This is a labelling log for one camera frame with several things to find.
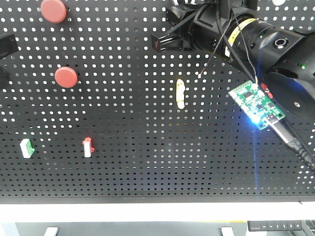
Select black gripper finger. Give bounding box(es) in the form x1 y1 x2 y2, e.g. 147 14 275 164
0 34 19 59

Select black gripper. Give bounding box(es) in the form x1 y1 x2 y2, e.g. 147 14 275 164
151 0 258 56

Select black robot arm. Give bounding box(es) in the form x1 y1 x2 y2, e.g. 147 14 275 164
151 0 315 120

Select upper red mushroom button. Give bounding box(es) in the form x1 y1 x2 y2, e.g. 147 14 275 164
40 0 67 24

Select red mushroom button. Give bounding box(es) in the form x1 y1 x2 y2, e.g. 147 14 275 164
54 67 78 88
40 0 67 24

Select lower red mushroom button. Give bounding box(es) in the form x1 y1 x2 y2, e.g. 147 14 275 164
54 67 78 88

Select white round indicator button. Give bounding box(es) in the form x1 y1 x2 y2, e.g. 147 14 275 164
272 0 286 6

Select black perforated pegboard panel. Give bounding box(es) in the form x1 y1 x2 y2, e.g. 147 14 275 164
0 0 315 204

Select green circuit board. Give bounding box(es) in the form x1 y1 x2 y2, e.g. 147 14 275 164
229 81 285 130

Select white height-adjustable desk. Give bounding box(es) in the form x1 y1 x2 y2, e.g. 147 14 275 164
0 202 315 236

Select black desk height controller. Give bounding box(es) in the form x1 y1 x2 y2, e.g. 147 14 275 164
247 220 302 232

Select yellow toggle switch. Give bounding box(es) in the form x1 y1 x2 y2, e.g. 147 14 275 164
176 79 186 109

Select thin black sensor wires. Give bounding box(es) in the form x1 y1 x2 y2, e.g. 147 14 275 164
197 4 259 86

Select white rocker switch green base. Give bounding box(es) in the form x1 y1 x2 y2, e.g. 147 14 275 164
20 139 35 159

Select red toggle switch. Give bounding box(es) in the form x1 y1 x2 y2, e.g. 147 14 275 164
260 83 273 99

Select white rocker switch red base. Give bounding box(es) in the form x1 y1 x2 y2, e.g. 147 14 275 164
82 137 95 158

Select black usb cable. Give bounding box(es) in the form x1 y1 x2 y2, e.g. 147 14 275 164
269 118 315 173

